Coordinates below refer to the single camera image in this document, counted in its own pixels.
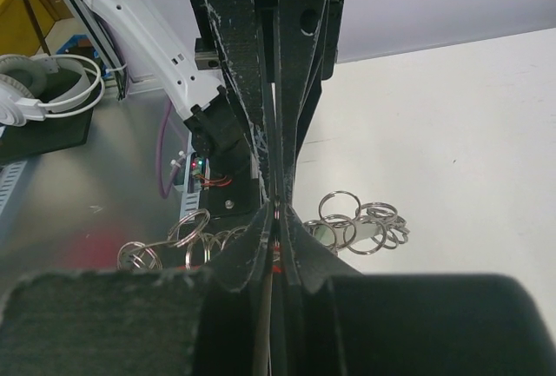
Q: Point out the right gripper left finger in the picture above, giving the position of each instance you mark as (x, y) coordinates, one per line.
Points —
(210, 321)

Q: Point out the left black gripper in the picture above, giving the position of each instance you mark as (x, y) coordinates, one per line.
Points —
(306, 41)

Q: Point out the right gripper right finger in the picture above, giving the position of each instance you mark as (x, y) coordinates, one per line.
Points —
(328, 319)

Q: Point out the metal key organizer red handle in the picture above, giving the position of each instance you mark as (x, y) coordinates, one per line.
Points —
(373, 227)

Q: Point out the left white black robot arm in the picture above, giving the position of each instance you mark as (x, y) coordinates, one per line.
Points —
(171, 60)

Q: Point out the black headphone stand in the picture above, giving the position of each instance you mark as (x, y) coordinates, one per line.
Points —
(37, 138)

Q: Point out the white headphones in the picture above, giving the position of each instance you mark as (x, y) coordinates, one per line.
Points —
(24, 79)

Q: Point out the left white cable duct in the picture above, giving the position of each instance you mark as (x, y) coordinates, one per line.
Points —
(193, 172)

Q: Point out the white cable duct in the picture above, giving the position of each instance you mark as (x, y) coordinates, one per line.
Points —
(193, 172)
(13, 181)

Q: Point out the right white cable duct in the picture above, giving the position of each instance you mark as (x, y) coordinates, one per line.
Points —
(13, 181)

